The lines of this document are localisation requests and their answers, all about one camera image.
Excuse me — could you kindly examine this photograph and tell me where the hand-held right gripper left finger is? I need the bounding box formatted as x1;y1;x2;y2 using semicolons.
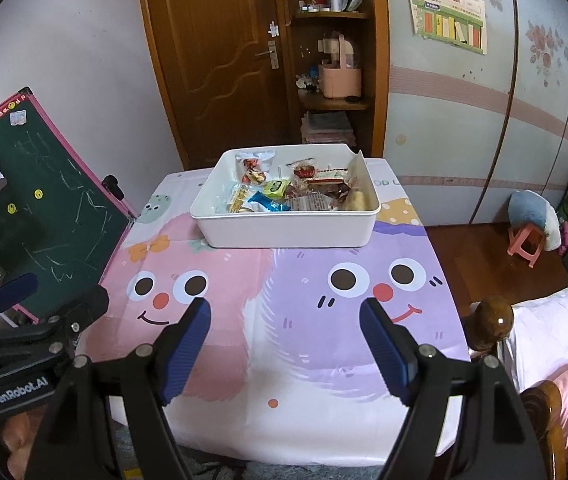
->
24;296;213;480

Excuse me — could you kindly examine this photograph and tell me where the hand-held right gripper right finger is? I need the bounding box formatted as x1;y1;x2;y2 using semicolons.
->
359;297;547;480

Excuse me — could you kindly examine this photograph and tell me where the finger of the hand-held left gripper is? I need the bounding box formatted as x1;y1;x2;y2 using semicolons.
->
0;286;110;351
0;272;40;331

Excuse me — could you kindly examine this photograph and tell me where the yellow pastry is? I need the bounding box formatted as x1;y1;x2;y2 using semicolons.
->
339;187;370;211

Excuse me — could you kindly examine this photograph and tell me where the white plastic bin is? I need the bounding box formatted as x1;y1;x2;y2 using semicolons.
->
190;143;381;248

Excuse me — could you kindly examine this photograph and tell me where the yellow snack packet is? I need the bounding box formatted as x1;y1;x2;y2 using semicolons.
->
226;183;255;213

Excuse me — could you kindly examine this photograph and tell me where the clear printed snack packet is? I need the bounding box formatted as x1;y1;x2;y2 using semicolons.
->
284;195;335;212

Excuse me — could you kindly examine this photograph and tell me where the blue snack packet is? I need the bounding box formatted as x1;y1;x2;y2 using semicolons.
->
246;191;290;212

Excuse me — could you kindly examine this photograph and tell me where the dark red foil packet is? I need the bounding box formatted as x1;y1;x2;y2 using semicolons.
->
309;180;352;203

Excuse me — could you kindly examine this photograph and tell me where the white green biscuit packet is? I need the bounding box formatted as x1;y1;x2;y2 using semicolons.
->
309;167;352;183

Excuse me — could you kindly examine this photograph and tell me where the red white snack packet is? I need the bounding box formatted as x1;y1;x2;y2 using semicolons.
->
235;152;277;186

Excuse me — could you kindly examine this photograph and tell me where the clear nut candy packet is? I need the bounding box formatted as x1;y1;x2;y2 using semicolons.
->
284;157;320;181

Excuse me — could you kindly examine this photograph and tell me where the pink framed chalkboard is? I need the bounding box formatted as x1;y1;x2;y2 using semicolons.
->
0;86;137;326

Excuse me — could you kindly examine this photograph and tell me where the cartoon printed tablecloth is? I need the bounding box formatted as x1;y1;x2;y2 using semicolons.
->
75;157;470;466

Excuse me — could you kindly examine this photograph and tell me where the black chalkboard clamp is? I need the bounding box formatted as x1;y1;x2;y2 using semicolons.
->
102;175;126;201

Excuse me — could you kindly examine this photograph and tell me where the grey shaggy rug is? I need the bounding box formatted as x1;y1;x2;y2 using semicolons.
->
174;440;390;480

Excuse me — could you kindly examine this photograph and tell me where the white pillow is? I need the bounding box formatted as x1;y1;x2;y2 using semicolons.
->
509;275;568;391

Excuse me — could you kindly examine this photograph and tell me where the pink plastic stool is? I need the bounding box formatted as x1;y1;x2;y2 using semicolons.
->
508;225;546;267

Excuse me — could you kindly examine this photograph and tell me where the blue plush pillow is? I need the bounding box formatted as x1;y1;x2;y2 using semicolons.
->
508;190;562;251

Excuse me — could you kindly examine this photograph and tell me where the stack of folded cloths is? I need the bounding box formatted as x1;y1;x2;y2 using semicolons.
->
300;111;356;145

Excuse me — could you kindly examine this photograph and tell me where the floral sliding wardrobe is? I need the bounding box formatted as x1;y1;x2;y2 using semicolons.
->
381;0;568;226

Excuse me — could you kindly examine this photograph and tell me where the pink storage basket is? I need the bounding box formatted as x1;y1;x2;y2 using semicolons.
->
318;32;362;99

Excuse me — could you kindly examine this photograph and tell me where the wooden door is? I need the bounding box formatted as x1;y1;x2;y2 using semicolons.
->
136;0;295;171

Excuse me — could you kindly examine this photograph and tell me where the small plush toy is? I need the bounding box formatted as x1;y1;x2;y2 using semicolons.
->
295;72;321;95

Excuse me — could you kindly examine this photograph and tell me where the wooden corner shelf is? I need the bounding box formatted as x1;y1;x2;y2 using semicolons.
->
271;0;390;158

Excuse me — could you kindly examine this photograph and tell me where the wooden bed post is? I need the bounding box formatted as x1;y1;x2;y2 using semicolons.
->
466;296;515;356

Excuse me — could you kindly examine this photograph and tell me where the wooden bed frame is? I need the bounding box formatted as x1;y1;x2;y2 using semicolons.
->
519;380;568;480

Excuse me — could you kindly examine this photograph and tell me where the metal door handle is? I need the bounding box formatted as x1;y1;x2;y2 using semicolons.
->
255;40;280;70

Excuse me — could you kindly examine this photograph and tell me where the wall poster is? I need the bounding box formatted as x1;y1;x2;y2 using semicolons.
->
404;0;487;56

